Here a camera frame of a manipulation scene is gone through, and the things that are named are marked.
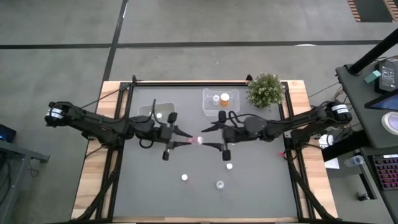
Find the amber pill bottle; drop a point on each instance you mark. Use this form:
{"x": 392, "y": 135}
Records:
{"x": 224, "y": 104}

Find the clear plastic pill jar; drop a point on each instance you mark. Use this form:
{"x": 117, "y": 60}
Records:
{"x": 215, "y": 99}

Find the salmon pink pill bottle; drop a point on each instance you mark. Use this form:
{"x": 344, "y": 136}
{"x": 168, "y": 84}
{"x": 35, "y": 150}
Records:
{"x": 184, "y": 177}

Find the black monitor pole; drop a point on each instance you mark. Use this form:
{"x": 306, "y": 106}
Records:
{"x": 373, "y": 53}

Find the black metal table frame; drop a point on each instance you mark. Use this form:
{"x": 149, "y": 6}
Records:
{"x": 192, "y": 84}

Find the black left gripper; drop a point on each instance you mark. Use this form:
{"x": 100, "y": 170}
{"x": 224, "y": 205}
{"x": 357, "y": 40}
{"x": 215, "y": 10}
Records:
{"x": 164, "y": 133}

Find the tablet screen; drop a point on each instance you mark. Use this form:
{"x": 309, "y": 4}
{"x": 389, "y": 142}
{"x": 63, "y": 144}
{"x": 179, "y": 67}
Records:
{"x": 384, "y": 103}

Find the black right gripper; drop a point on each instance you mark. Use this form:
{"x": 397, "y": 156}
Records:
{"x": 233, "y": 135}

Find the white capped pill bottle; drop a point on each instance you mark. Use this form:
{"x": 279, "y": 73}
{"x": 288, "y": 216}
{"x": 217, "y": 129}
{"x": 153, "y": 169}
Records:
{"x": 229, "y": 166}

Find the clear plastic water bottle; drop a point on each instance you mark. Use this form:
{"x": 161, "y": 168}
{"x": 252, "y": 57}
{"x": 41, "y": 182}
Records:
{"x": 354, "y": 160}

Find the grey metal bracket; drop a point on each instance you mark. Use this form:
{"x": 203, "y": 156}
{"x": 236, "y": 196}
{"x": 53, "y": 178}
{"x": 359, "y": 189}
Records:
{"x": 287, "y": 133}

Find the small red clip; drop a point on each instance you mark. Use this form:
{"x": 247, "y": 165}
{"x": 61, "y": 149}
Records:
{"x": 281, "y": 154}

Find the black device with blue light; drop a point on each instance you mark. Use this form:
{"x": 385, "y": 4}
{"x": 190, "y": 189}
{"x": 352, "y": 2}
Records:
{"x": 5, "y": 133}

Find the backlit black keyboard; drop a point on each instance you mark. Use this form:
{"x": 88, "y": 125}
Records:
{"x": 385, "y": 171}

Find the grey table mat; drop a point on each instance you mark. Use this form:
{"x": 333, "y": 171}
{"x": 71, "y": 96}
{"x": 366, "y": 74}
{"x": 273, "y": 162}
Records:
{"x": 174, "y": 199}

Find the dark floor mat red border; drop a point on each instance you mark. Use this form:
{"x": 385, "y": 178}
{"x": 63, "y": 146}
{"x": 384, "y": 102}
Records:
{"x": 373, "y": 9}

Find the round white device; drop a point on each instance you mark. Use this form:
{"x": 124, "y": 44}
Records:
{"x": 391, "y": 123}

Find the white paper sheet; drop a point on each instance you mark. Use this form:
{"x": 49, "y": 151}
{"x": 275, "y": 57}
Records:
{"x": 332, "y": 163}

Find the clear plastic bin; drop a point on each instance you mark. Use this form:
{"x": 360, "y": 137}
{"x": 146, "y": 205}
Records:
{"x": 208, "y": 110}

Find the white opaque plastic bin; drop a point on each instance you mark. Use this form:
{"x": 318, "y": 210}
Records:
{"x": 163, "y": 108}

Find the dark grey side desk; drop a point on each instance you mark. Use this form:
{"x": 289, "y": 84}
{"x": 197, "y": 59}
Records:
{"x": 354, "y": 93}

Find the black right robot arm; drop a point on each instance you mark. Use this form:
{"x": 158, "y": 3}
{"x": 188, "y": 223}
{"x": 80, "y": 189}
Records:
{"x": 295, "y": 124}

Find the teal translucent pill bottle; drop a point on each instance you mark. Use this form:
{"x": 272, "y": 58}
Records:
{"x": 159, "y": 115}

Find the small black floor object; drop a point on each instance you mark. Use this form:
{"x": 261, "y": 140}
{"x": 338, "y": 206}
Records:
{"x": 362, "y": 196}

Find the grey metal cart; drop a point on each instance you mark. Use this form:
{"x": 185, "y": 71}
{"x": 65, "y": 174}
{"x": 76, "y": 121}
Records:
{"x": 21, "y": 152}

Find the small teal box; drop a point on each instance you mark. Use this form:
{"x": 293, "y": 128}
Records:
{"x": 372, "y": 76}

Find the magenta translucent pill bottle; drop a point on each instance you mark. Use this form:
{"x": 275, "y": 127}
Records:
{"x": 196, "y": 140}

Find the potted green plant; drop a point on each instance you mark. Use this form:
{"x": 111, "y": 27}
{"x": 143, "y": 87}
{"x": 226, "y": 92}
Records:
{"x": 265, "y": 90}

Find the black power adapter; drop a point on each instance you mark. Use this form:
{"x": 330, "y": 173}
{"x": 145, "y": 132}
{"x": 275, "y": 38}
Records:
{"x": 387, "y": 76}

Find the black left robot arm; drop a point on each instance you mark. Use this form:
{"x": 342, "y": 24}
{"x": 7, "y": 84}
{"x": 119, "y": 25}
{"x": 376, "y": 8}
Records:
{"x": 93, "y": 123}

